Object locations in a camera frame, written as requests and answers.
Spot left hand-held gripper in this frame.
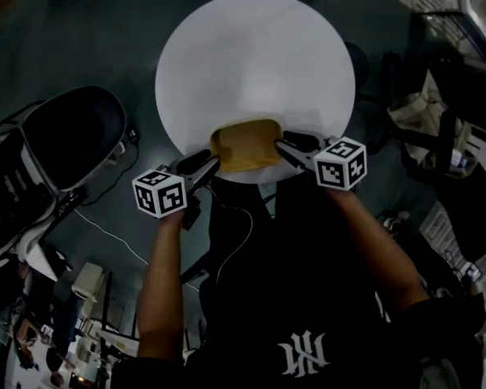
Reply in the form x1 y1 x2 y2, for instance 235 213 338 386
131 149 221 232

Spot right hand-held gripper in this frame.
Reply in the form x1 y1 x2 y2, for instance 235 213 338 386
274 130 368 192

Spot yellow plastic container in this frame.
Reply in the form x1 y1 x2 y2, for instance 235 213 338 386
209 118 285 174

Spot person's left forearm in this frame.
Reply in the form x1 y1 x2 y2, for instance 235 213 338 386
136 208 187 366

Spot person's right forearm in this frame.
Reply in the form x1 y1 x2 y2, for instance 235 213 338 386
327 186 430 311

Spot black mesh waste bin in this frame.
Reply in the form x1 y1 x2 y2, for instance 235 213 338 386
343 41 370 92

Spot round white table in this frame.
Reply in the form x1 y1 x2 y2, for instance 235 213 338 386
154 0 356 185

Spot black chest device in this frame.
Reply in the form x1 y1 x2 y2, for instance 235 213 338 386
180 253 211 285

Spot person's black t-shirt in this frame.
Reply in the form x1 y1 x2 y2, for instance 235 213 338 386
111 174 483 389

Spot beige bag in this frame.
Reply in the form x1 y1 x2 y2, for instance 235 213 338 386
387 71 471 169

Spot black office chair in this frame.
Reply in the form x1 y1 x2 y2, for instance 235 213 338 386
356 50 486 202

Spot cream plastic chair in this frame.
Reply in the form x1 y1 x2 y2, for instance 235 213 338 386
70 262 106 304

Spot white rectangular table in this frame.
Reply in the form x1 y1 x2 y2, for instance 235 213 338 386
23 243 60 283

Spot thin white cable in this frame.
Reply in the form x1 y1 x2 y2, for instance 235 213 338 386
215 184 254 288

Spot white floor cable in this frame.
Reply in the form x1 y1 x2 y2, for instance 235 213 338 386
75 207 202 292

